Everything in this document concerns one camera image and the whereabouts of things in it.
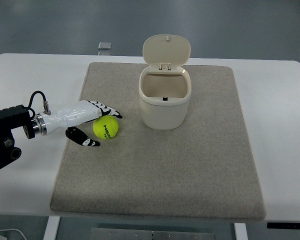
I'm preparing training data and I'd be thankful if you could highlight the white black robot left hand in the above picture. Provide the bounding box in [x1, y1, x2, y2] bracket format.
[32, 100, 122, 147]

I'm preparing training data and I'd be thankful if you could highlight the yellow tennis ball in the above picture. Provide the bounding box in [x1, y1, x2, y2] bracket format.
[92, 115, 119, 140]

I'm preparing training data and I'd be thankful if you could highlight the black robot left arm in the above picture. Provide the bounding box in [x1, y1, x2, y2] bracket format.
[0, 90, 51, 170]

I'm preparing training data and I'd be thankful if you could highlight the small clear floor plate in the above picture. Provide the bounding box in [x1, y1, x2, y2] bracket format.
[98, 41, 112, 50]

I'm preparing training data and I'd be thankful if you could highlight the white left table leg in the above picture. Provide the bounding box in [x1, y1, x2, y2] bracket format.
[43, 216, 61, 240]

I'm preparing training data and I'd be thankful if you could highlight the white table leg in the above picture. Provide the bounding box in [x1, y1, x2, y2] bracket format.
[234, 223, 248, 240]
[43, 216, 61, 240]

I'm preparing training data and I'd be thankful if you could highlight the cream bin with open lid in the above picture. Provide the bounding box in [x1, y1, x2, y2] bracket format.
[138, 34, 192, 130]

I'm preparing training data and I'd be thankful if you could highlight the beige felt mat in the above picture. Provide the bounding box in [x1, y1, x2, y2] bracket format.
[50, 62, 266, 222]

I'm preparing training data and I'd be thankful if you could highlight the white right table leg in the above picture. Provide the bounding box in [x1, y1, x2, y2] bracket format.
[234, 223, 248, 240]

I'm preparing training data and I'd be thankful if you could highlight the black table control panel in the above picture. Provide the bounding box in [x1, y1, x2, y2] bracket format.
[267, 222, 300, 230]

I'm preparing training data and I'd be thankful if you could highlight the white power strip with cable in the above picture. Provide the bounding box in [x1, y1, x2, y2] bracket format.
[0, 228, 27, 240]

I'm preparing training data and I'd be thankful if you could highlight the metal table base plate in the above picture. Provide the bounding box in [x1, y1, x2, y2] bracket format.
[89, 228, 216, 240]

